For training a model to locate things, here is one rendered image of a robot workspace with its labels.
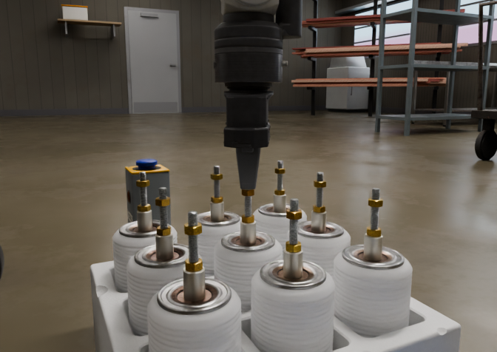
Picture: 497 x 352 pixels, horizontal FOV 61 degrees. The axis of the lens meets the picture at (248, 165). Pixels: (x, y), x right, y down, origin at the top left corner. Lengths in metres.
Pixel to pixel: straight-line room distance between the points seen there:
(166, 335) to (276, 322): 0.12
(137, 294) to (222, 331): 0.15
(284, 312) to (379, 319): 0.13
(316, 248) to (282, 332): 0.17
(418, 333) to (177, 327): 0.29
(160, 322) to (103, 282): 0.26
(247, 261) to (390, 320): 0.18
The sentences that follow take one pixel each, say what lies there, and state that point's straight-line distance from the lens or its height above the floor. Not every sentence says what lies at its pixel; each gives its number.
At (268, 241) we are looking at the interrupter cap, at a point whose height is 0.25.
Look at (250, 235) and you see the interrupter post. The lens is 0.58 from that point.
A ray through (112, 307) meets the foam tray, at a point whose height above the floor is 0.18.
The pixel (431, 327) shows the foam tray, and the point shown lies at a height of 0.18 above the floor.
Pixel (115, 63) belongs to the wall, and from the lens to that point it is 9.39.
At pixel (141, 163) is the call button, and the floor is 0.33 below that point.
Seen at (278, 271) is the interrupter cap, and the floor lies 0.25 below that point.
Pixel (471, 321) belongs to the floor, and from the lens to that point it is 1.02.
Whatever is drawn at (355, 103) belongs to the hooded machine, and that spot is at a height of 0.21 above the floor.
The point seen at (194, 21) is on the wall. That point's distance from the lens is 9.82.
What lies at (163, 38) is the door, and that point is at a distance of 9.55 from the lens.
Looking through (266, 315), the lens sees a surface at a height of 0.22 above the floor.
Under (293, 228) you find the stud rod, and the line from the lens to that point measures 0.48.
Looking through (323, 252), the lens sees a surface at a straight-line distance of 0.62.
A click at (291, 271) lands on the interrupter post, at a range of 0.49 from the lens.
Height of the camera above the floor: 0.46
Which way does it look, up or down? 10 degrees down
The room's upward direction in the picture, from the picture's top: straight up
